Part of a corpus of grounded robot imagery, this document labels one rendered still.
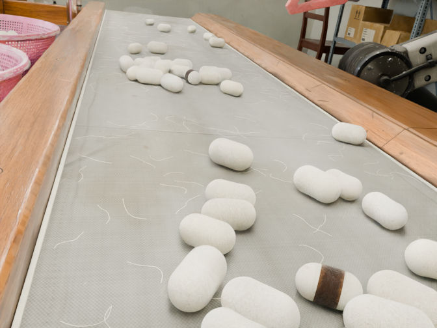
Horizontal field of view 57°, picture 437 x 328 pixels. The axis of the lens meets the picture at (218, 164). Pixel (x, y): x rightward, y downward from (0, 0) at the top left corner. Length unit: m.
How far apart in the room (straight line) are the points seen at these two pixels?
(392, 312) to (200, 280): 0.08
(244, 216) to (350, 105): 0.31
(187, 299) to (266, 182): 0.15
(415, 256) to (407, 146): 0.20
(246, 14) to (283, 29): 0.52
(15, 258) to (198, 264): 0.08
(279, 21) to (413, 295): 5.16
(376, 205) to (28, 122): 0.25
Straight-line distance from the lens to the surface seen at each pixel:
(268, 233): 0.25
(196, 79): 0.57
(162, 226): 0.24
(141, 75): 0.55
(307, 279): 0.20
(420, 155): 0.41
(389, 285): 0.21
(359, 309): 0.19
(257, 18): 5.23
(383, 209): 0.28
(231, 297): 0.18
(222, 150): 0.31
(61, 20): 1.57
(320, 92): 0.58
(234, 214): 0.23
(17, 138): 0.30
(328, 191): 0.29
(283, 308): 0.17
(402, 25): 3.32
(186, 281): 0.18
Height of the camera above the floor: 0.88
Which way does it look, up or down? 24 degrees down
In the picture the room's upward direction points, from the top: 7 degrees clockwise
